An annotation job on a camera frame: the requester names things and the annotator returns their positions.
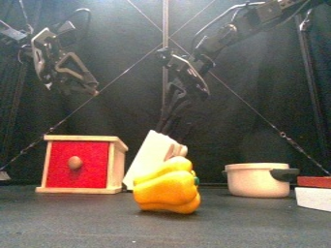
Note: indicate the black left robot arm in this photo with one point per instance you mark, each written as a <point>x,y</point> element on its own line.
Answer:
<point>12,34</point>

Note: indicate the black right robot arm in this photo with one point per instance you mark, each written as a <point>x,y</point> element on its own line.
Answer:
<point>257,17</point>

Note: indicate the white knife block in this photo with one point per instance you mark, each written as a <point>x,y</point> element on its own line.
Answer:
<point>148,155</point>

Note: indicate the yellow toy bell pepper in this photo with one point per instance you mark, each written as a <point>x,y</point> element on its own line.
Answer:
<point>168,190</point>

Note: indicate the red drawer with knob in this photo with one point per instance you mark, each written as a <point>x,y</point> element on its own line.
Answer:
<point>77,164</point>

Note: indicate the red flat block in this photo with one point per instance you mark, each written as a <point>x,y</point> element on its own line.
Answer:
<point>316,181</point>

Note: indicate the white flat block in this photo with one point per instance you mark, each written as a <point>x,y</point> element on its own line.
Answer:
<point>314,198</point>

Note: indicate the metal vertical frame pole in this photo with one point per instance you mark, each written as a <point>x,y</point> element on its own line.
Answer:
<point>164,25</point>

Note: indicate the wooden box frame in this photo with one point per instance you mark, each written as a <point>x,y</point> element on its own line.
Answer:
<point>117,161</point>

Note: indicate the black side frame post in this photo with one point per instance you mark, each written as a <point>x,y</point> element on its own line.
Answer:
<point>311,80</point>

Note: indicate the grey frame foot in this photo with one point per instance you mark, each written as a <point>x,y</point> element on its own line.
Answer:
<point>4,176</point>

